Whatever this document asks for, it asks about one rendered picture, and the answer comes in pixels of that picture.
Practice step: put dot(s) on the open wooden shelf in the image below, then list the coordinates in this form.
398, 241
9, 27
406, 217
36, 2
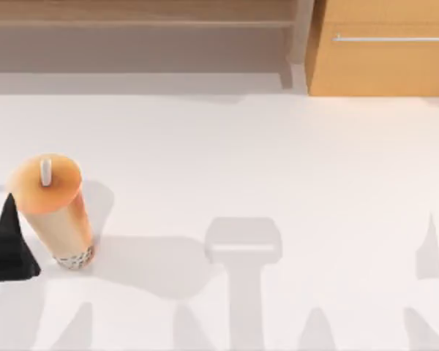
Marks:
139, 33

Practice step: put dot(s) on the orange bubble tea cup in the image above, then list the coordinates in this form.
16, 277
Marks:
55, 212

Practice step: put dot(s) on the wooden cupboard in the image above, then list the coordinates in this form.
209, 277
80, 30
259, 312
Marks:
380, 69

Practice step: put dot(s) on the wooden drawer front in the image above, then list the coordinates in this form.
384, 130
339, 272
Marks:
388, 58

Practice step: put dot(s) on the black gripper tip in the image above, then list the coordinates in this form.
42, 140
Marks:
8, 252

